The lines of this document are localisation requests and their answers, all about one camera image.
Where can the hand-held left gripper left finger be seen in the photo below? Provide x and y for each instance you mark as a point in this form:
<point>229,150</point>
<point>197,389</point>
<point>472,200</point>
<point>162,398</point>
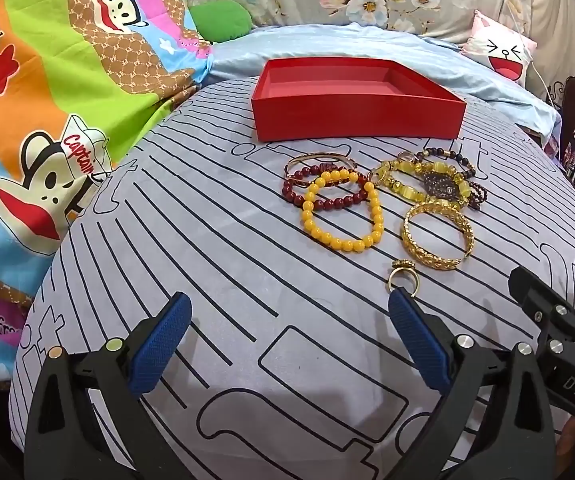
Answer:
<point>160,345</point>

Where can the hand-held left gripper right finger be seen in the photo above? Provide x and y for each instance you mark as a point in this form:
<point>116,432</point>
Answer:
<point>417,335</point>

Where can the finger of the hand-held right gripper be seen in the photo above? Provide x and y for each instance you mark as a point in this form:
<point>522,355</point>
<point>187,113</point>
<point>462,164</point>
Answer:
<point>530,290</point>

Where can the wide gold bangle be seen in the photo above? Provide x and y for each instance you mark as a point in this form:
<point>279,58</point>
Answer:
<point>417,247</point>

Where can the thin gold bangle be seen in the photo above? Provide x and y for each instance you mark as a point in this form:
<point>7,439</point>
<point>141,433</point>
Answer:
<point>317,155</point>

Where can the red cardboard box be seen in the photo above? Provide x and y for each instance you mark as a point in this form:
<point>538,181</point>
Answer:
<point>357,115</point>

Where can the pink cartoon face pillow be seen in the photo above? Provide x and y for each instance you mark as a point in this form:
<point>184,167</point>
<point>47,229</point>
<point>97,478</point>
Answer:
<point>505,52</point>

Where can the colourful cartoon monkey quilt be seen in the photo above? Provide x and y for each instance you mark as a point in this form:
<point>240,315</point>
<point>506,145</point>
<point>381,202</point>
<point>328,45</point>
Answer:
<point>67,60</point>

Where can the light blue blanket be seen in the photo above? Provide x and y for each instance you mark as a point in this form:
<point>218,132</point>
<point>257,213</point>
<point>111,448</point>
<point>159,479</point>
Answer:
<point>317,42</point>

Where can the green pillow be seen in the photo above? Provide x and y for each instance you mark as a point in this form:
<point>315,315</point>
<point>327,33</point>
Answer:
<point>220,22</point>

